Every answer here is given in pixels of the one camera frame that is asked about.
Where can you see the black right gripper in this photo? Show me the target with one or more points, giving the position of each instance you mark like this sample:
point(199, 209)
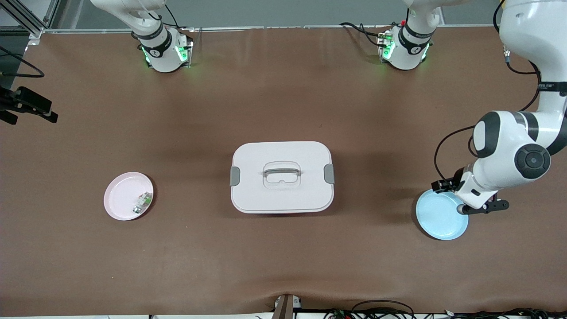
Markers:
point(27, 101)

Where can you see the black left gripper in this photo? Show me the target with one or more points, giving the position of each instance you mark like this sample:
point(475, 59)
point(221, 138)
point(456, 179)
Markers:
point(452, 183)

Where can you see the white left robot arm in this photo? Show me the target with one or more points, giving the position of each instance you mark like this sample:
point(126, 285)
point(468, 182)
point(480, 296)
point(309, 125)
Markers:
point(531, 35)

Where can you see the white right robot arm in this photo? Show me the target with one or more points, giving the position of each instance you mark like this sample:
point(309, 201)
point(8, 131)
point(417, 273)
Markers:
point(161, 55)

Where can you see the light blue round plate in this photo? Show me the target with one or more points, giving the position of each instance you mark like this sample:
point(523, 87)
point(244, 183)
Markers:
point(440, 221)

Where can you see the pink round plate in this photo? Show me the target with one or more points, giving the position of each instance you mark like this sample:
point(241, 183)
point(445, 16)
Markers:
point(122, 195)

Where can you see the small green white component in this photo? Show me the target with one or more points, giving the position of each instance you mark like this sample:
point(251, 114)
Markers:
point(142, 203)

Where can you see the white lidded storage box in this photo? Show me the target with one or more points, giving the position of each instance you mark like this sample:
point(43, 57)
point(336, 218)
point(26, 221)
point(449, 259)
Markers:
point(283, 195)

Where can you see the brown table mat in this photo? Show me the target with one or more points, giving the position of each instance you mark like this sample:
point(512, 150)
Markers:
point(283, 257)

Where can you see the aluminium frame post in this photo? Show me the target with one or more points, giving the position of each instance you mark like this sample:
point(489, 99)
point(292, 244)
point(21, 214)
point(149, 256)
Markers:
point(26, 20)

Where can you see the brown grey edge bracket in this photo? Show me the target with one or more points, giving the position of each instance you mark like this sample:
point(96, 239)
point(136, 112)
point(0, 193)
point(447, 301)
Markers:
point(285, 308)

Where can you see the silver table edge rail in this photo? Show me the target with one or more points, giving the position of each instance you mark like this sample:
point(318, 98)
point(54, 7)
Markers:
point(288, 27)

